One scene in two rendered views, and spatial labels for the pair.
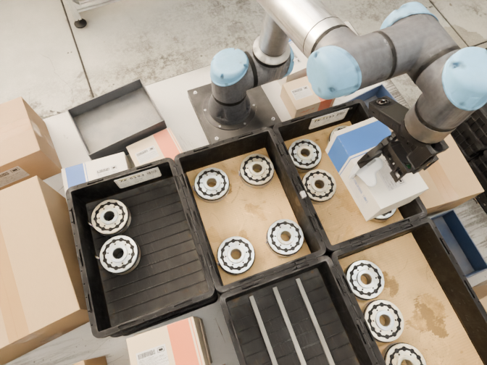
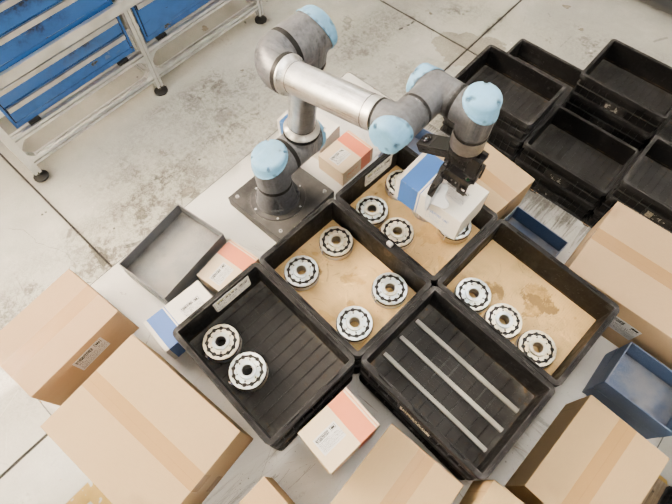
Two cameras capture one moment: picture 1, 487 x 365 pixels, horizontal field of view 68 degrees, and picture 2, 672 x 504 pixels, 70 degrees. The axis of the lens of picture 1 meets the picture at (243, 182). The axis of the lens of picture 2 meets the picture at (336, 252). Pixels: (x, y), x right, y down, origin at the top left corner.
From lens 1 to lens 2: 0.42 m
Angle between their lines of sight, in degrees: 9
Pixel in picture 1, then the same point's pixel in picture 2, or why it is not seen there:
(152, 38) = (134, 160)
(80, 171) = (164, 316)
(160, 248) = (282, 350)
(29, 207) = (141, 365)
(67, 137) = (125, 294)
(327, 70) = (389, 134)
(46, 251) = (180, 396)
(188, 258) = (312, 347)
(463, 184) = (515, 180)
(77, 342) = (239, 479)
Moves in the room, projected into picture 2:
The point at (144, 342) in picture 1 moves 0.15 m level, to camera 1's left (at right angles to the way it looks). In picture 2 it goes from (315, 428) to (255, 452)
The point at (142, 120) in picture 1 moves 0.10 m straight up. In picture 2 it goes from (198, 244) to (190, 229)
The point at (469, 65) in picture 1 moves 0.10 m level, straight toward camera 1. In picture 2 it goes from (478, 96) to (466, 135)
